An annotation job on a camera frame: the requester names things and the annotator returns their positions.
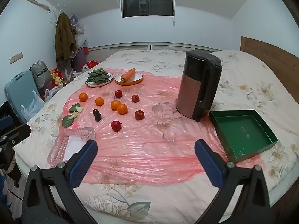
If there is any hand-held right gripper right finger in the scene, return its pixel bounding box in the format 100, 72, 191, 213
194, 139, 274, 224

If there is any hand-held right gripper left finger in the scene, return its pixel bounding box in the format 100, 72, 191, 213
22, 139, 98, 224

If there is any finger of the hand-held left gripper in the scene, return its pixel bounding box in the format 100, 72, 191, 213
0, 124, 31, 146
0, 116, 14, 128

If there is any green box tray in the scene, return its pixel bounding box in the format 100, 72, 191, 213
209, 109, 278, 164

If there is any dark object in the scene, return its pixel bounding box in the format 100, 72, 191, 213
0, 101, 22, 126

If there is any clear glass tray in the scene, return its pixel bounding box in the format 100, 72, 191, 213
47, 127, 96, 166

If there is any patterned cloth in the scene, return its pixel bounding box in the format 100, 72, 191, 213
0, 168, 24, 215

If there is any white plastic bag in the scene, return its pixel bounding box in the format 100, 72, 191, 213
44, 87, 62, 102
21, 90, 45, 123

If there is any light blue suitcase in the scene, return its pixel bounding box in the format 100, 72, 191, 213
5, 70, 45, 124

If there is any bok choy leaf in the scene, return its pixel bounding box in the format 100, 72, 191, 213
69, 103, 84, 113
62, 112, 78, 128

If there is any grey sack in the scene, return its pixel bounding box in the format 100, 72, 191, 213
31, 60, 53, 90

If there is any pink plastic sheet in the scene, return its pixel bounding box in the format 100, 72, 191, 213
61, 68, 264, 187

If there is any red and yellow package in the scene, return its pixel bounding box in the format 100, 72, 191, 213
48, 68, 66, 88

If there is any black and copper electric kettle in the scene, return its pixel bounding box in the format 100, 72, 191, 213
175, 50, 223, 122

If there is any white plate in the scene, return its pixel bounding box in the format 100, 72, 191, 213
85, 73, 114, 88

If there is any pile of green leaves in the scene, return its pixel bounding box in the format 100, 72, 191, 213
87, 68, 111, 84

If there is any carrot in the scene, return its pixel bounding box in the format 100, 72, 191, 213
120, 68, 136, 83

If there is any orange rimmed plate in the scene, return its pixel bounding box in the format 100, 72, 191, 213
114, 72, 144, 86

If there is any brown coat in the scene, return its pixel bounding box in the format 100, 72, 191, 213
55, 13, 76, 62

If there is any clear plastic bag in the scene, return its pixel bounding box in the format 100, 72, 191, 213
75, 23, 89, 48

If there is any white coat rack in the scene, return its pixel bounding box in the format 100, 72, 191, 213
49, 5, 64, 28

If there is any wooden headboard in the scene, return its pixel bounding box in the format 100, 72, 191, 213
240, 36, 299, 103

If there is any wall switch panel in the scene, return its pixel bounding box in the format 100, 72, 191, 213
9, 52, 23, 64

